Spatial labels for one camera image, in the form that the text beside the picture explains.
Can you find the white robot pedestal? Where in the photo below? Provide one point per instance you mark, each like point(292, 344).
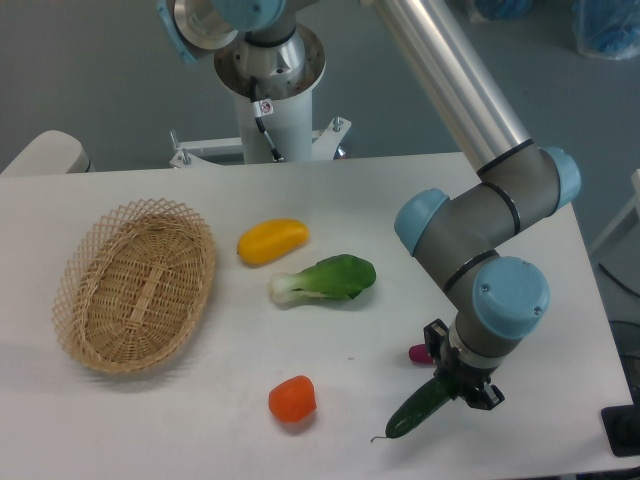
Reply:
point(272, 89)

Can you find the magenta vegetable piece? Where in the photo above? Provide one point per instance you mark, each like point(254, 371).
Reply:
point(419, 355)

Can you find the green cucumber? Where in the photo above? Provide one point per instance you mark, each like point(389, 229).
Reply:
point(420, 405)

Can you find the green bok choy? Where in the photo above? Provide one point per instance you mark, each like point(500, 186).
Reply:
point(340, 277)

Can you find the woven wicker basket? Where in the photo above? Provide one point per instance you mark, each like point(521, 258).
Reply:
point(136, 286)

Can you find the yellow mango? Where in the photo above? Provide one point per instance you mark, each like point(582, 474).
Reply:
point(271, 239)

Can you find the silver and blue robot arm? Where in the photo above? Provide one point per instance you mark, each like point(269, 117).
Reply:
point(499, 300)

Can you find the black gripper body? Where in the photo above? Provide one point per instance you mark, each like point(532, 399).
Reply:
point(464, 374)

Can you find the orange carrot piece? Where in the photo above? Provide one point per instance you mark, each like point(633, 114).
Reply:
point(293, 400)

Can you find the blue plastic bag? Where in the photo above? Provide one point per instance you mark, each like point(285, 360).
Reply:
point(605, 29)

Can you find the black device at table edge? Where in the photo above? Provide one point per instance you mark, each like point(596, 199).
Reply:
point(621, 425)

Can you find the white chair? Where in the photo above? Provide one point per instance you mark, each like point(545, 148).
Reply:
point(51, 153)

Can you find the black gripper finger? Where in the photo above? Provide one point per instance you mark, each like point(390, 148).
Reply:
point(435, 334)
point(486, 397)

